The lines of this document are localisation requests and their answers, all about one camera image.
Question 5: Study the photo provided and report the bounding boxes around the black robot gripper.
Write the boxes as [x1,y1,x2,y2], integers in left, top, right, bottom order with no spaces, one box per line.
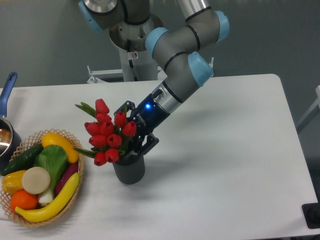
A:
[113,93,170,161]

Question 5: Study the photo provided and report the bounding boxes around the red tulip bouquet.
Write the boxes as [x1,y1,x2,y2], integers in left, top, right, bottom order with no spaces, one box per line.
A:
[74,98,137,166]

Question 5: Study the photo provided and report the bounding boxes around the dark grey ribbed vase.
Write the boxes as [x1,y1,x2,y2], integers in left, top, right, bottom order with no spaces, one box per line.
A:
[112,153,145,185]

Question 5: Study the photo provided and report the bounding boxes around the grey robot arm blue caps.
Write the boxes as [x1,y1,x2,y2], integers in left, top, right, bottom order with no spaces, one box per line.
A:
[78,0,230,166]

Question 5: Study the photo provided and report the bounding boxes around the purple sweet potato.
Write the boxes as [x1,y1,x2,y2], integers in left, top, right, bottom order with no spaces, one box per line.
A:
[54,163,78,196]

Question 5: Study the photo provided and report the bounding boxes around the yellow squash upper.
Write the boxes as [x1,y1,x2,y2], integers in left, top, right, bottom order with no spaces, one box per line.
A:
[41,132,79,164]

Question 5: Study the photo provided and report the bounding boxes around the green leafy bok choy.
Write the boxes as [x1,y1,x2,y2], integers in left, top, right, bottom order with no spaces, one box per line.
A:
[33,145,68,206]

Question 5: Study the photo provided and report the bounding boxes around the yellow banana squash lower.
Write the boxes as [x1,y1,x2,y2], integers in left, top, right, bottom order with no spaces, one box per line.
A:
[15,172,80,223]

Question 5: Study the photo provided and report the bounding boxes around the woven wicker basket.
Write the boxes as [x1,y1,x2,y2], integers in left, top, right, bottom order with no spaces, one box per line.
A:
[0,129,85,228]

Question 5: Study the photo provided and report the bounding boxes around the beige round mushroom cap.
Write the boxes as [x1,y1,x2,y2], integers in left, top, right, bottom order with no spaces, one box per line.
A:
[21,166,51,195]

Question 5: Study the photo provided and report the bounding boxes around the green cucumber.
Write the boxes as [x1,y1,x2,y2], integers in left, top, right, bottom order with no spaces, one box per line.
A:
[0,144,44,176]

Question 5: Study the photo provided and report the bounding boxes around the yellow bell pepper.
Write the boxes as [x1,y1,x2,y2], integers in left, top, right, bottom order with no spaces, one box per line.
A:
[1,170,26,195]

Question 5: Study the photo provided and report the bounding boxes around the orange fruit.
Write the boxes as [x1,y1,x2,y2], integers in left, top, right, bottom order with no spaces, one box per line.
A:
[10,190,38,213]

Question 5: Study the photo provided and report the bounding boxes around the black box at table edge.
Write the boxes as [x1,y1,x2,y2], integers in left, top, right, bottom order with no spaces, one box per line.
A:
[301,203,320,229]

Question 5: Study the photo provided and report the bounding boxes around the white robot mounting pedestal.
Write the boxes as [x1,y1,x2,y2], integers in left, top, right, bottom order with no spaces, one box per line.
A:
[84,8,220,85]

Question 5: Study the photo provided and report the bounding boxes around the blue handled saucepan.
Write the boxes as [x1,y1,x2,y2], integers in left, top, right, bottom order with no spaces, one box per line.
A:
[0,72,21,171]

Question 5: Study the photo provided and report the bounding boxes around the white frame at right edge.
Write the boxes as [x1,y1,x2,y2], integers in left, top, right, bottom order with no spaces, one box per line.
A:
[296,85,320,134]

